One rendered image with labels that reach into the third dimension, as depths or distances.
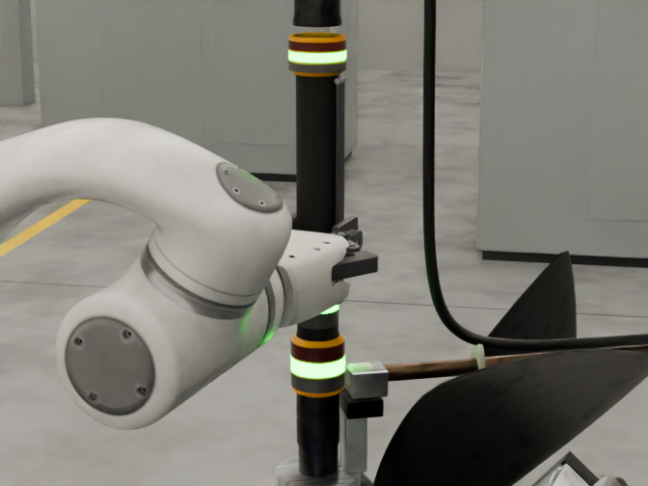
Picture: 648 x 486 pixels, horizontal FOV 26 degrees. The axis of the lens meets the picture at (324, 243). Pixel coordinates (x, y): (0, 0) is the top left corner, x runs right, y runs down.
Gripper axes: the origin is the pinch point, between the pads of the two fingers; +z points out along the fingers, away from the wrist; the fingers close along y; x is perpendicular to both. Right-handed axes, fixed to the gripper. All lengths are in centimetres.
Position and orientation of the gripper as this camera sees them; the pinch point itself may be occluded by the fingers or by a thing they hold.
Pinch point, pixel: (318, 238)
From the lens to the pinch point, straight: 109.9
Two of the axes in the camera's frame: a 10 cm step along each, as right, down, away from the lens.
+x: 0.0, -9.7, -2.6
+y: 9.2, 1.0, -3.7
